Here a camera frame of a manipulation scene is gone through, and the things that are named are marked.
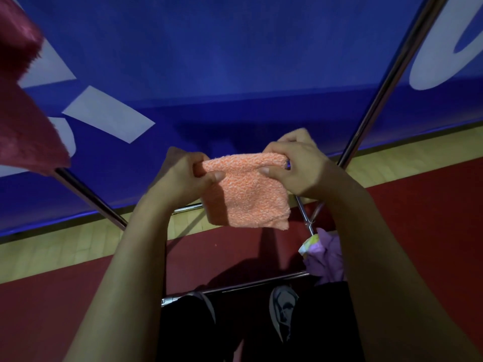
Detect person's grey shoe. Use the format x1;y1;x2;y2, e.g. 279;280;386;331
268;285;300;343
188;292;217;325

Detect person's right grey shoe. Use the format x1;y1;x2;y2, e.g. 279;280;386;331
268;285;300;343

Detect person's right forearm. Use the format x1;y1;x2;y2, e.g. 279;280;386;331
328;180;483;362

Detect person's left forearm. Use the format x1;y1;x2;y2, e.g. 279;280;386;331
64;199;178;362

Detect blue banner with white print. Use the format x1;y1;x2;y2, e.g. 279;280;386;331
0;0;483;238

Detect orange patterned towel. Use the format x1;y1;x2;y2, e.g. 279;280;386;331
193;152;292;230

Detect person's black trousers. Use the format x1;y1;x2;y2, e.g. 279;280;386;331
156;279;366;362

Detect person's left hand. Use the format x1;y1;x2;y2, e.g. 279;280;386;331
145;146;226;214

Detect purple towel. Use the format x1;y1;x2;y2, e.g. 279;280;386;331
303;227;346;286

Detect yellow white cloth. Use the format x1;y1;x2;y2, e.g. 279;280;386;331
298;235;320;259

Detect person's right hand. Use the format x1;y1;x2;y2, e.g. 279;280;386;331
258;128;352;202

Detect person's left grey shoe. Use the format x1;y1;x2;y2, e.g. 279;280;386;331
188;292;217;325

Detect metal drying rack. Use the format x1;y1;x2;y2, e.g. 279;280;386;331
52;0;452;307

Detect pink towel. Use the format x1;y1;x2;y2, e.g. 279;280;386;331
0;0;71;176

